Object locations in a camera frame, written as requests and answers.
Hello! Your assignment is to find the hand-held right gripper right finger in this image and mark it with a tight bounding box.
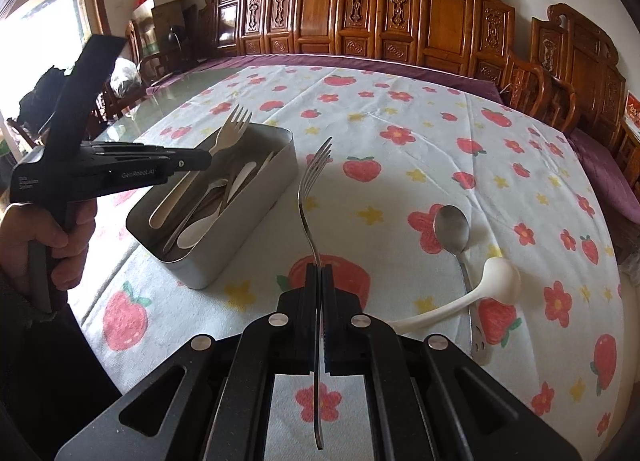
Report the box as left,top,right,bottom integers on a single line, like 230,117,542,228
321,265,583,461

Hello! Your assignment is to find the window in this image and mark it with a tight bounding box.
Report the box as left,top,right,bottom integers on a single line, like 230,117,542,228
0,0,107,143

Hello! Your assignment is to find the metal spoon with pierced handle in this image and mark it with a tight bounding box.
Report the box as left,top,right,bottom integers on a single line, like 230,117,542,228
432,204,494,368

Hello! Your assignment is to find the carved wooden bench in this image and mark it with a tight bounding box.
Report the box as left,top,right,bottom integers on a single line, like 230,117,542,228
265,0,547,108

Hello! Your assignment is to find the strawberry flower printed tablecloth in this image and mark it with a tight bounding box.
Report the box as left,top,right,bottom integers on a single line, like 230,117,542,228
81,64,627,461

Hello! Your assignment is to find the metal utensil box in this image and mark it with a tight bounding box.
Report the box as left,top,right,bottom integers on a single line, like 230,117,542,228
125,122,296,291

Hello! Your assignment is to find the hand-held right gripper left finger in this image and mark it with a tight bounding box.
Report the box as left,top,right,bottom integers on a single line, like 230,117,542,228
54,264,321,461

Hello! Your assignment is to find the beige fork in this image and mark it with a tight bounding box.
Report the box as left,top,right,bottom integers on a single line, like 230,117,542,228
149,104,253,230

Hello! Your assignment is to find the person's left forearm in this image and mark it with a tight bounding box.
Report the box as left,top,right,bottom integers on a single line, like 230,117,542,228
0,261,124,461

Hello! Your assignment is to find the white ladle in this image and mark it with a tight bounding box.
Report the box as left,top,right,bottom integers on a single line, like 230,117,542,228
387,256,522,335

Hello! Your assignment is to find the white plastic spoon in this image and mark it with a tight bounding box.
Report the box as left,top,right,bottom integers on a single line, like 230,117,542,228
177,161,259,250

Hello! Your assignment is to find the white plastic bag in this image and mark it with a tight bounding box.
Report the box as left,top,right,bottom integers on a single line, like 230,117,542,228
109,60,147,98

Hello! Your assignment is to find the carved wooden armchair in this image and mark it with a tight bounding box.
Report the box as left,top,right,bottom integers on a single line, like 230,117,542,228
197,0,272,63
529,2,629,138

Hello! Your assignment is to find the white box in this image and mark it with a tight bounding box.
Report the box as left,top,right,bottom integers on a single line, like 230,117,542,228
131,0,189,18

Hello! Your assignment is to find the long purple seat cushion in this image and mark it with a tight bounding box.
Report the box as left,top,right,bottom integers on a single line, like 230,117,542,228
149,53,505,103

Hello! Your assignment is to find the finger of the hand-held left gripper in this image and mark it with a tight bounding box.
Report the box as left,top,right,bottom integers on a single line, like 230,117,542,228
166,158,213,174
90,140,212,162

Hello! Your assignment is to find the carved wooden chair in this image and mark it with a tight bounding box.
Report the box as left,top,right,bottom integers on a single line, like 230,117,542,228
614,116,640,193

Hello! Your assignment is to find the dark bag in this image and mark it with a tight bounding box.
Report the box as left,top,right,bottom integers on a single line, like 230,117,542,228
18,65,69,123

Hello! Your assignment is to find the person's left hand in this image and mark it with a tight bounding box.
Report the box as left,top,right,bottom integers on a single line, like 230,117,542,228
0,200,99,293

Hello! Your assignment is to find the dark wooden dining chair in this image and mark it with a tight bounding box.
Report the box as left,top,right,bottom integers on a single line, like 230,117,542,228
102,20,167,123

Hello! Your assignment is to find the metal fork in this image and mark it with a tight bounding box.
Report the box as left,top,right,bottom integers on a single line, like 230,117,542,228
297,136,334,451

